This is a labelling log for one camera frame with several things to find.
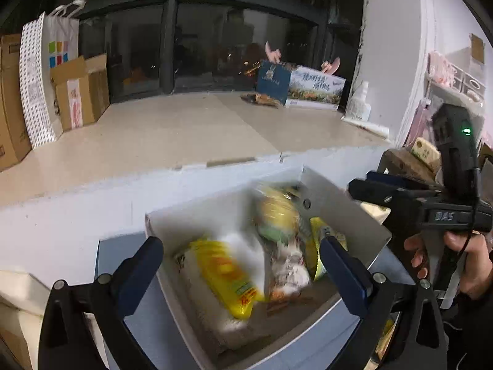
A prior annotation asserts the yellow chip bag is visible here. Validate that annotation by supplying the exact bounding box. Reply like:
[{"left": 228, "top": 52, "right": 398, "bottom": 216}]
[{"left": 306, "top": 215, "right": 348, "bottom": 282}]

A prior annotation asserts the tea box on shelf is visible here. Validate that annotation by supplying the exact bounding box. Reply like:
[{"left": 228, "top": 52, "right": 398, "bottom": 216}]
[{"left": 411, "top": 137, "right": 441, "bottom": 173}]

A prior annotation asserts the wooden side shelf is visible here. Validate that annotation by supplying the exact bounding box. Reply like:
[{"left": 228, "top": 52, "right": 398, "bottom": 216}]
[{"left": 377, "top": 148, "right": 441, "bottom": 184}]

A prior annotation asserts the green snack packet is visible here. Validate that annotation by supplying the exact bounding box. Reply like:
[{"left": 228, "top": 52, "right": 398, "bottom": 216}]
[{"left": 255, "top": 184, "right": 300, "bottom": 245}]

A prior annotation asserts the cream sofa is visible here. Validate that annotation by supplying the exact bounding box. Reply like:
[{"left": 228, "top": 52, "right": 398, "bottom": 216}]
[{"left": 1, "top": 270, "right": 50, "bottom": 369}]

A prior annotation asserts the white cardboard box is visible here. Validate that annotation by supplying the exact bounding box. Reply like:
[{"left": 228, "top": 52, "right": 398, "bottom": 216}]
[{"left": 145, "top": 164, "right": 393, "bottom": 370}]

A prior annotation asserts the white spray bottle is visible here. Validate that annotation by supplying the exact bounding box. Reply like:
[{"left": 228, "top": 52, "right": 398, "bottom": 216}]
[{"left": 345, "top": 81, "right": 371, "bottom": 121}]

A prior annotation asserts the large brown cardboard box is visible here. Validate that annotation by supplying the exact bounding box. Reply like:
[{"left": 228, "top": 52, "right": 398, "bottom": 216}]
[{"left": 0, "top": 34, "right": 32, "bottom": 171}]

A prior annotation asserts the printed landscape gift box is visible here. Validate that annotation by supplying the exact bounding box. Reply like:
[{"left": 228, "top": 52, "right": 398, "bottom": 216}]
[{"left": 285, "top": 66, "right": 346, "bottom": 111}]

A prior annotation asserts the small open cardboard box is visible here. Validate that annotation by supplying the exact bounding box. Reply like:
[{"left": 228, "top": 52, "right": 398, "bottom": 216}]
[{"left": 50, "top": 54, "right": 110, "bottom": 132}]

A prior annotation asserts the dark blue gift bag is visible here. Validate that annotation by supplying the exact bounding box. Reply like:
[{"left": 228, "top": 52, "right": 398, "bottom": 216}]
[{"left": 257, "top": 60, "right": 294, "bottom": 105}]

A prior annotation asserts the white dotted paper bag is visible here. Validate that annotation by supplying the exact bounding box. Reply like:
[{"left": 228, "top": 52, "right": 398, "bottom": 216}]
[{"left": 19, "top": 0, "right": 86, "bottom": 149}]

